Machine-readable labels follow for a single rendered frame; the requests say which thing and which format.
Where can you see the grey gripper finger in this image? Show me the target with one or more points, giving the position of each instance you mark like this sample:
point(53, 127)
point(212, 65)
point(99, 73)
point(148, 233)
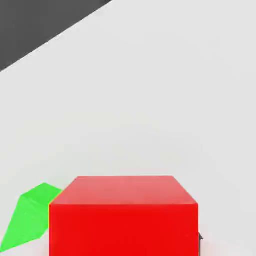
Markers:
point(200, 243)

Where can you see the small red cube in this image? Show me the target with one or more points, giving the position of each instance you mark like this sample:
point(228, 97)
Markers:
point(124, 224)

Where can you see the small green cube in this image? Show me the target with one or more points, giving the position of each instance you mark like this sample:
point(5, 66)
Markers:
point(30, 216)

